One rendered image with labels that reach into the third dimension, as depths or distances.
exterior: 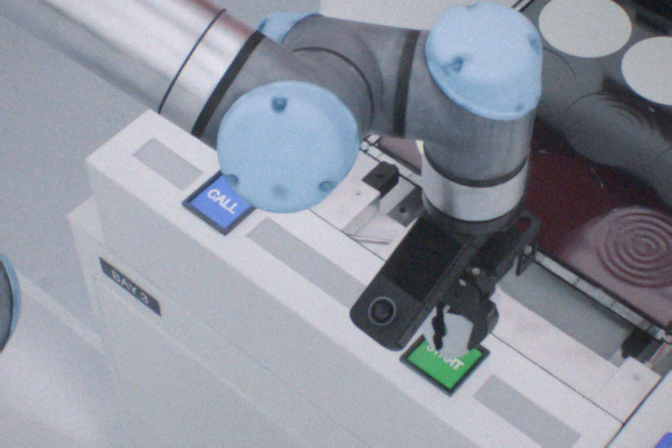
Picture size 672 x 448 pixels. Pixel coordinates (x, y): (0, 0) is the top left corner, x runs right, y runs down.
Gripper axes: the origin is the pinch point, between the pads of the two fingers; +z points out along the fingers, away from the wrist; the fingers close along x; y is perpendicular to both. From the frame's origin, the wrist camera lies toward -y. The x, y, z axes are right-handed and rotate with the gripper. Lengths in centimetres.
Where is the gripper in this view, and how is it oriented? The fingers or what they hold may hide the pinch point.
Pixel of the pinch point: (440, 350)
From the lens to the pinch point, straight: 115.3
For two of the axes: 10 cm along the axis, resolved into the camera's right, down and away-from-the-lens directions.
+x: -7.6, -5.1, 4.1
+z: 0.1, 6.3, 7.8
